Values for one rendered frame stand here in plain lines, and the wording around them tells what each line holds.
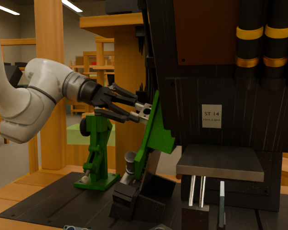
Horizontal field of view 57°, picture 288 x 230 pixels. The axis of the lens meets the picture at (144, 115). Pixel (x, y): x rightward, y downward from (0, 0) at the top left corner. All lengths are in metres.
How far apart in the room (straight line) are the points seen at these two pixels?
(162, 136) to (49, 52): 0.76
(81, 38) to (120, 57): 10.63
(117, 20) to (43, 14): 0.43
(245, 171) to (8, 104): 0.62
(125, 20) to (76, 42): 10.81
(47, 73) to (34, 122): 0.16
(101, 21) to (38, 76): 0.33
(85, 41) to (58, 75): 10.80
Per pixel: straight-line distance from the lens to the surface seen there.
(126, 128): 1.14
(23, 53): 12.91
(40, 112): 0.85
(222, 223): 0.67
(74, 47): 11.81
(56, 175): 1.28
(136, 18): 1.01
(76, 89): 0.85
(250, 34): 0.51
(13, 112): 0.82
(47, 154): 1.36
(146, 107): 0.81
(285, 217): 0.93
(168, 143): 0.72
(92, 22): 1.08
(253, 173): 0.53
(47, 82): 0.87
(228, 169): 0.53
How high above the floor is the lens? 1.29
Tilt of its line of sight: 7 degrees down
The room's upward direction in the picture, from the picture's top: straight up
